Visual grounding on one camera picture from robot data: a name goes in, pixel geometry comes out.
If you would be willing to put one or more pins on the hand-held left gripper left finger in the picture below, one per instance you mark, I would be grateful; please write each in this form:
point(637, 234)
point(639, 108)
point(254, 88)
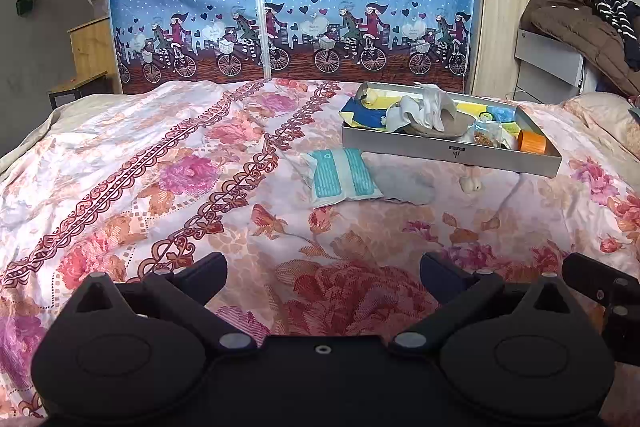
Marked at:
point(202, 274)

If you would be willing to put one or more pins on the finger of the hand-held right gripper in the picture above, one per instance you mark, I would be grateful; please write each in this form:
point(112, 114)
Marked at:
point(587, 274)

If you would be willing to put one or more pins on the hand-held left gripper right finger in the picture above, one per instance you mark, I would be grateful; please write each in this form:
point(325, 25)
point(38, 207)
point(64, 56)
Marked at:
point(442, 274)

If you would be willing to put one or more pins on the grey shallow tray box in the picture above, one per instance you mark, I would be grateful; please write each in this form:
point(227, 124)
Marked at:
point(450, 154)

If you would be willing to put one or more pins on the clear bag of golden bits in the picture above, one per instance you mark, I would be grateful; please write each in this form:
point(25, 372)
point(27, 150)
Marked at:
point(487, 137)

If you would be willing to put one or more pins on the white cloth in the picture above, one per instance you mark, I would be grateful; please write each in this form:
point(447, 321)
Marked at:
point(425, 107)

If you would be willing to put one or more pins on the floral pink bedsheet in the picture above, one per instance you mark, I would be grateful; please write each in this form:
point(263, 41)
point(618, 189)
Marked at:
point(250, 207)

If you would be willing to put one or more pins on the small beige object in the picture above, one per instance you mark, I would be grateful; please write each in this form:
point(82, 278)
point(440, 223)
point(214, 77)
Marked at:
point(471, 185)

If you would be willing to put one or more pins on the grey cloth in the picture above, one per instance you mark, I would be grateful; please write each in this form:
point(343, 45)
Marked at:
point(400, 184)

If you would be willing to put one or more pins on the teal wet wipe packet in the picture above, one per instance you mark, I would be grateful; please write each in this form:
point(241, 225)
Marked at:
point(340, 177)

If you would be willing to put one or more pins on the beige quilt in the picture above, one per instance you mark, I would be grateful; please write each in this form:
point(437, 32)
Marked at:
point(605, 122)

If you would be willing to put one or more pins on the light blue pillow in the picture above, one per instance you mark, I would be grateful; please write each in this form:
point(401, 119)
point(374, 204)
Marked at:
point(636, 113)

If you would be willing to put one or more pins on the blue and yellow printed cloth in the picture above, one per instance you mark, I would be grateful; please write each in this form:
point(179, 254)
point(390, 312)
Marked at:
point(365, 117)

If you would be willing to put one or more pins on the small pale yellow object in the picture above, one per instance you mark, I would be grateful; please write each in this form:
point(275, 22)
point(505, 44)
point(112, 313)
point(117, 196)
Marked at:
point(371, 98)

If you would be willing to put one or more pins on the white grey box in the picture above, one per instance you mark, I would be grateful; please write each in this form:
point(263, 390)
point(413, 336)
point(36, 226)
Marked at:
point(547, 67)

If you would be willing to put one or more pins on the small wooden side table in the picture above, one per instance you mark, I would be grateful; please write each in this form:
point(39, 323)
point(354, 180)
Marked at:
point(75, 86)

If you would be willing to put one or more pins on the brown padded coat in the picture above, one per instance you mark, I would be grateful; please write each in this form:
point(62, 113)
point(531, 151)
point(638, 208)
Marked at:
point(575, 32)

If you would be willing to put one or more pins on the small wooden cabinet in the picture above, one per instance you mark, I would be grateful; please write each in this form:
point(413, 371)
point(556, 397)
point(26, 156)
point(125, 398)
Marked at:
point(92, 49)

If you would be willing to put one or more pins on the black white striped garment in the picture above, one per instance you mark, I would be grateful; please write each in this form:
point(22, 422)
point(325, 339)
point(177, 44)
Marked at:
point(607, 2)

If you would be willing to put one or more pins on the light wooden wardrobe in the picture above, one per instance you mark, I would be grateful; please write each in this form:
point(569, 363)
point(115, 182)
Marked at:
point(515, 7)

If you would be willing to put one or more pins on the white plastic bag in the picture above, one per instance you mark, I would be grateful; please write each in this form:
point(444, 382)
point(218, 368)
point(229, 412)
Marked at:
point(99, 3)

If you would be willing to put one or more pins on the dark wall hook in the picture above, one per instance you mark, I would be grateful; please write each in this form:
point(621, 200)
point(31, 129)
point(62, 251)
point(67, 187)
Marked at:
point(27, 3)

